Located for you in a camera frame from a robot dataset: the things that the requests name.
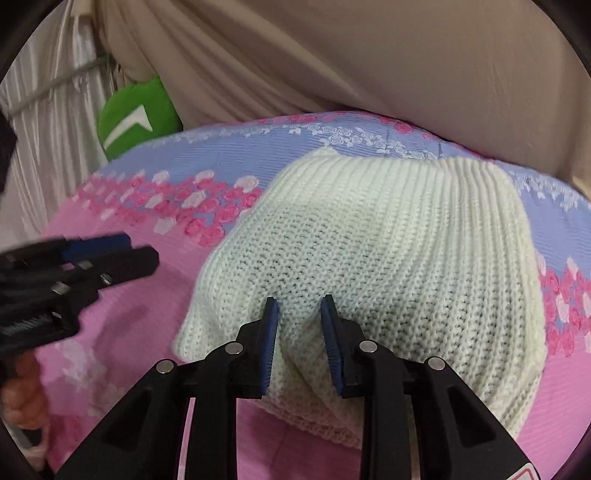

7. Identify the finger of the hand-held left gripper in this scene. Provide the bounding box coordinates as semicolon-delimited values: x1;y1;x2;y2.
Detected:
28;233;133;269
51;246;160;298

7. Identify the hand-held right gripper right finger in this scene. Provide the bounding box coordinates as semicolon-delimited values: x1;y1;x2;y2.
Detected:
320;294;536;480

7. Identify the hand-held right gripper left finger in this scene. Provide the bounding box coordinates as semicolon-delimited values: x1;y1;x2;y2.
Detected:
55;298;280;480

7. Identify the white navy red knit sweater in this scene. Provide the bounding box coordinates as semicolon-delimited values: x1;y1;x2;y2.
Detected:
173;148;549;450

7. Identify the person's left hand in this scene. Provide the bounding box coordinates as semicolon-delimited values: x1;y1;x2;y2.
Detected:
0;354;51;432

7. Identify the floral pink and lilac bedsheet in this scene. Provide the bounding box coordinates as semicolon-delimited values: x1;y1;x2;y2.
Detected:
34;111;591;480

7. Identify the white satin curtain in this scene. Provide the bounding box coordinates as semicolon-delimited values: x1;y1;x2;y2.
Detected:
0;0;124;245

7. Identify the green pillow with white star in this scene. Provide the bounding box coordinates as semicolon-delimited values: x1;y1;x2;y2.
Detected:
98;76;184;162

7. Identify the beige curtain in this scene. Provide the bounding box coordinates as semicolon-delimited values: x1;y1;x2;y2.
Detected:
92;0;591;200

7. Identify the grey curtain cord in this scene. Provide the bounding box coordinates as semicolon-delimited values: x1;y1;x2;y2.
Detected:
7;55;109;118

